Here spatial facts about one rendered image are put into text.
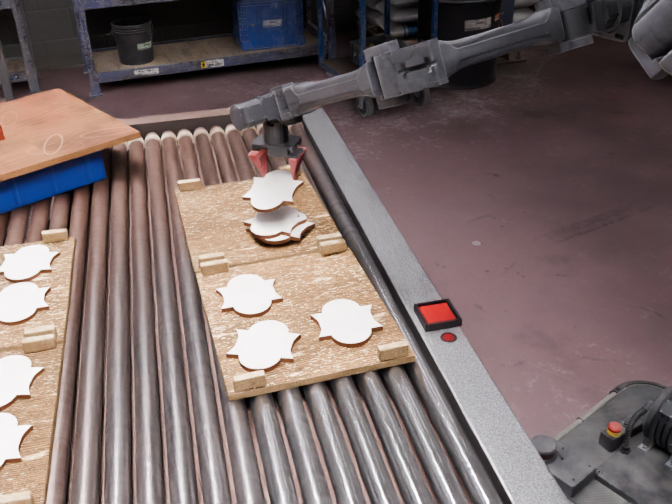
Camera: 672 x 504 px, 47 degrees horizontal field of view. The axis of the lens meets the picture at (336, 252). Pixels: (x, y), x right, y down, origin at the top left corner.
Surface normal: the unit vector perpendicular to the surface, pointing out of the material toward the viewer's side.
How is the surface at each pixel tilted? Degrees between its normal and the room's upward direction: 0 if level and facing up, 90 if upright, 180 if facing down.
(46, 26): 90
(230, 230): 0
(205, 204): 0
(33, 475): 0
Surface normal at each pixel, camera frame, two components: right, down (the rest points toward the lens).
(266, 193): -0.13, -0.73
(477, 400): -0.02, -0.85
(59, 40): 0.34, 0.48
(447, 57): 0.53, 0.04
